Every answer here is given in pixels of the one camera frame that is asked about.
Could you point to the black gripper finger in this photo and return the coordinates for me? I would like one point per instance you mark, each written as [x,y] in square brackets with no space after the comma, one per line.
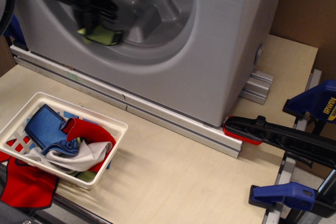
[86,20]
[113,24]

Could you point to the green cloth with black trim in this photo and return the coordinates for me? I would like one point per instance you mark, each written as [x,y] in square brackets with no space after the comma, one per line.
[96,36]

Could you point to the grey toy washing machine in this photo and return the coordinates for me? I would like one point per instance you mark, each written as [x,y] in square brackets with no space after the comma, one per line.
[192,57]

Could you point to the red cloth in basket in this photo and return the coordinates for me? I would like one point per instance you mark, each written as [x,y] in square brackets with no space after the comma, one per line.
[89,133]

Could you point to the blue cloth with black trim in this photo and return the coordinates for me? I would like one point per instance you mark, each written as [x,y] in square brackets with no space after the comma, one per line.
[45,129]

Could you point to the grey white cloth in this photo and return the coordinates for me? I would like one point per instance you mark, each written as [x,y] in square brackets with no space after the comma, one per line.
[88,156]

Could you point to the green cloth at basket bottom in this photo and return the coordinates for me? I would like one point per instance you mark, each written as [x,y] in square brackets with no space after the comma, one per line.
[86,176]

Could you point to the short aluminium extrusion piece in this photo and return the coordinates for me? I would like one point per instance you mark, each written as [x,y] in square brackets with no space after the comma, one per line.
[257,87]

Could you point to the red cloth under basket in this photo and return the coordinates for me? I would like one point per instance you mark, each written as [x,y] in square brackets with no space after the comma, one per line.
[27,187]

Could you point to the brown cardboard box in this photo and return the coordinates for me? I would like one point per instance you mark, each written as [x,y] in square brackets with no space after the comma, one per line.
[310,22]

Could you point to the blue Irwin clamp upper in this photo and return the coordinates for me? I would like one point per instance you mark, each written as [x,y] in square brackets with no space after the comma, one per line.
[319,101]

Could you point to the black red bar clamp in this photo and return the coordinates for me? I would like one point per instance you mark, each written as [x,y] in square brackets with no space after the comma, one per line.
[300,145]

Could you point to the blue clamp lower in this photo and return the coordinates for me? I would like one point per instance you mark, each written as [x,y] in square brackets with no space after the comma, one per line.
[293,195]

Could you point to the long aluminium extrusion rail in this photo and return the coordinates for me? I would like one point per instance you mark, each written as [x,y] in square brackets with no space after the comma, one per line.
[210,136]

